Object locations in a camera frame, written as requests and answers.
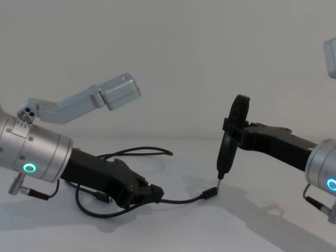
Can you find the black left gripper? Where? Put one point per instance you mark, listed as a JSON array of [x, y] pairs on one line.
[[105, 176]]

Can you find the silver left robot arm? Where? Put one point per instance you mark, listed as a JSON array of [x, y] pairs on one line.
[[39, 152]]

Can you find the black pen-shaped power tool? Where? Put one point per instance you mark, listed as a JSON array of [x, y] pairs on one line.
[[227, 155]]

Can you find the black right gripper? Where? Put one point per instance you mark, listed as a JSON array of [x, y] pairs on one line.
[[275, 143]]

